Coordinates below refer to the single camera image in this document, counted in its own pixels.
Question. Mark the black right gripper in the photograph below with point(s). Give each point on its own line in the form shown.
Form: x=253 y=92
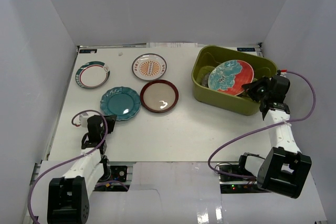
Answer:
x=251 y=88

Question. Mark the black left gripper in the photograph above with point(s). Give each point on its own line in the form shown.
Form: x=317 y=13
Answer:
x=111 y=123

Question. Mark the teal scalloped plate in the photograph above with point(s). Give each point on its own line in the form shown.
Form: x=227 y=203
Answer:
x=123 y=102

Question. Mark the red teal flower plate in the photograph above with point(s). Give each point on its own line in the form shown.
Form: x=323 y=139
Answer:
x=229 y=76

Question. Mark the grey reindeer snowflake plate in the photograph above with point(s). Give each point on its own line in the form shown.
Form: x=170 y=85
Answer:
x=204 y=81

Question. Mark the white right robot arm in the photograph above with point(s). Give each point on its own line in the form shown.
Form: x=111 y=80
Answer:
x=285 y=169

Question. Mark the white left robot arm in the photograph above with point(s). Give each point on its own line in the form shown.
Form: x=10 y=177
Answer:
x=68 y=196

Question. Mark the olive green plastic bin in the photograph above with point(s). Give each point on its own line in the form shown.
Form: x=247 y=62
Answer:
x=210 y=57

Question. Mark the white green rimmed plate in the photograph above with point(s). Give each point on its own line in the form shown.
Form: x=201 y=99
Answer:
x=92 y=75

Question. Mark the blue label sticker right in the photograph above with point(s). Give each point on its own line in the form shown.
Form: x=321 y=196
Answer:
x=246 y=49

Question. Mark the blue label sticker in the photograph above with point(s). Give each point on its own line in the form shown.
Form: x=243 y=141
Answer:
x=88 y=51
x=246 y=49

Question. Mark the red rimmed beige plate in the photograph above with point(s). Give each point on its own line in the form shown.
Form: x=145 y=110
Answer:
x=159 y=96

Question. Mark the white orange sunburst plate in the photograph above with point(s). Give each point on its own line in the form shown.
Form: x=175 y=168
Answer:
x=149 y=67

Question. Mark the blue label sticker left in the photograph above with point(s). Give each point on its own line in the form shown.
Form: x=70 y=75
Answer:
x=88 y=51

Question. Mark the white papers at back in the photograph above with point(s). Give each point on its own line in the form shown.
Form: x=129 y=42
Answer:
x=174 y=45

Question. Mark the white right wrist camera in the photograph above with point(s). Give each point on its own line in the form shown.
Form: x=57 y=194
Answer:
x=282 y=73

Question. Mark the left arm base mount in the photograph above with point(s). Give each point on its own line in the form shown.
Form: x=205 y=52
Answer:
x=121 y=176

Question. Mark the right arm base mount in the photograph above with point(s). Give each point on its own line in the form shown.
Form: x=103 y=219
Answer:
x=235 y=185

